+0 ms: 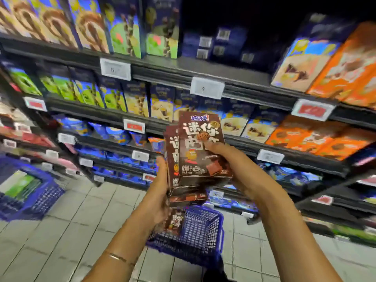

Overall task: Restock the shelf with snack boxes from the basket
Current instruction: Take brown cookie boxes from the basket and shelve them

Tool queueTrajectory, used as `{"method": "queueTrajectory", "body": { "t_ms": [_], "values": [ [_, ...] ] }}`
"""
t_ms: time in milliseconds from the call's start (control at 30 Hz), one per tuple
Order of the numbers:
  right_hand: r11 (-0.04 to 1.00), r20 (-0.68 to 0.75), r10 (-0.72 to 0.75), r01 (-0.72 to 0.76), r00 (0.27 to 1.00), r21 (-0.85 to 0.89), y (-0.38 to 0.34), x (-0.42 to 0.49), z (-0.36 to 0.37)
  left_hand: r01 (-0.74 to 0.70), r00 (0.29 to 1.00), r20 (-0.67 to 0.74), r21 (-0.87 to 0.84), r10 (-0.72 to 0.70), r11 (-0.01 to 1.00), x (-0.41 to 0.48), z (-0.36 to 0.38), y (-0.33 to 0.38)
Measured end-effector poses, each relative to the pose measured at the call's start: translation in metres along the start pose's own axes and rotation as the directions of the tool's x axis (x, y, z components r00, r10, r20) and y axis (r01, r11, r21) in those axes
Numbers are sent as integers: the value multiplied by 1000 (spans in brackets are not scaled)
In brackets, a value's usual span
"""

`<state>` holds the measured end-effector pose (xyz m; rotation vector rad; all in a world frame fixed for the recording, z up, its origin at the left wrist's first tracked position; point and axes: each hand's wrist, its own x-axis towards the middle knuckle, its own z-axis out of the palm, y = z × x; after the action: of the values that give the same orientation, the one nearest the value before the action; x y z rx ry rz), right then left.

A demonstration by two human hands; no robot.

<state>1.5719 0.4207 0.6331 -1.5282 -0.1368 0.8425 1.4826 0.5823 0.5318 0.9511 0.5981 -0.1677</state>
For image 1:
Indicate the person's right hand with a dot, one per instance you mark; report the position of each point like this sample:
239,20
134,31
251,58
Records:
243,173

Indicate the person's left hand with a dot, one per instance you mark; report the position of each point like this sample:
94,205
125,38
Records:
155,202

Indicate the person's left thumb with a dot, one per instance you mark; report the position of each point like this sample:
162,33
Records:
162,176

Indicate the person's right thumb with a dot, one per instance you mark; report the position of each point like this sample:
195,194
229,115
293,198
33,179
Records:
219,148

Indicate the brown cookie box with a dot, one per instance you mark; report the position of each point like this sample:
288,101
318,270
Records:
174,223
199,167
172,155
188,198

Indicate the person's left forearm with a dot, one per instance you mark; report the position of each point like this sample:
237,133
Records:
126,249

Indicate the person's right forearm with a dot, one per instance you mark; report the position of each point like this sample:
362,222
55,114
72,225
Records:
290,237

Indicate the red shelf price tag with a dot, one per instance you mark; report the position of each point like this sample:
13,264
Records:
313,110
149,177
322,200
134,126
35,104

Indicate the white shelf price tag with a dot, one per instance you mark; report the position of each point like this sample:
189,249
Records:
207,88
140,156
115,69
66,138
86,162
270,156

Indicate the row of blue snack packets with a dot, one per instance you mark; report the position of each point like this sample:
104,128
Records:
117,161

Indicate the row of blue snack cups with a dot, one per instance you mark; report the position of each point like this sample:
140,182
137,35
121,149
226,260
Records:
114,133

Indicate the blue plastic shopping basket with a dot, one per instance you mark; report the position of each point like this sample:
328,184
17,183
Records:
199,232
38,199

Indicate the row of blue yellow boxes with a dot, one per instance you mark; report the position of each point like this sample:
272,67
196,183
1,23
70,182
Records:
158,107

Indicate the pile of blue white packets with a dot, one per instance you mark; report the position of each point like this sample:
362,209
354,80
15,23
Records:
290,174

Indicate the black store shelf rack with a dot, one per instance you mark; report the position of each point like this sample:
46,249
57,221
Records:
176,68

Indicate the row of small orange boxes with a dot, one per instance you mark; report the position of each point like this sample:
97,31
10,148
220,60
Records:
320,140

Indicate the group of dark blue boxes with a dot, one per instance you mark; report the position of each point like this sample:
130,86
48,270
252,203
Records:
217,44

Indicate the blue and cream snack box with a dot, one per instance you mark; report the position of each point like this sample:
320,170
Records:
302,64

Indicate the row of blue green boxes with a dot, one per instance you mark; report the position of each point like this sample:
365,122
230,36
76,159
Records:
67,88

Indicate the row of pink snack packets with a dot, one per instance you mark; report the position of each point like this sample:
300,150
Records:
26,138

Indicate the green snack packets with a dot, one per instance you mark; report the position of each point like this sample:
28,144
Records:
20,185

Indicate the stack of large orange boxes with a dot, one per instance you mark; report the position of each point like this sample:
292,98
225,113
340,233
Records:
346,70

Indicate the row of swirl wafer boxes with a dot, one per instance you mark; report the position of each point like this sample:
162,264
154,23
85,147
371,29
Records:
88,26

